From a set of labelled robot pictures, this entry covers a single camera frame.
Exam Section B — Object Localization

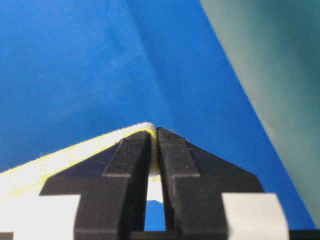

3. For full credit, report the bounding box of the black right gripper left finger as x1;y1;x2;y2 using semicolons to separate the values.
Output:
0;130;153;240

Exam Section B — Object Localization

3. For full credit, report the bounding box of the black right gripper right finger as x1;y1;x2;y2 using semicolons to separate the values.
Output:
155;126;291;240

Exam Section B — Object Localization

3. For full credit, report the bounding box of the green backdrop curtain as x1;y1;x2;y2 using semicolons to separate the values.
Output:
201;0;320;226

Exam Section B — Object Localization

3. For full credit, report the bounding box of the blue table cloth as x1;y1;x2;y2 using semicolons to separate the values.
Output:
0;0;316;230

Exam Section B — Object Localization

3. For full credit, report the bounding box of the yellow white towel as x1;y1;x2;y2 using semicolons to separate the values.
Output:
0;121;163;203

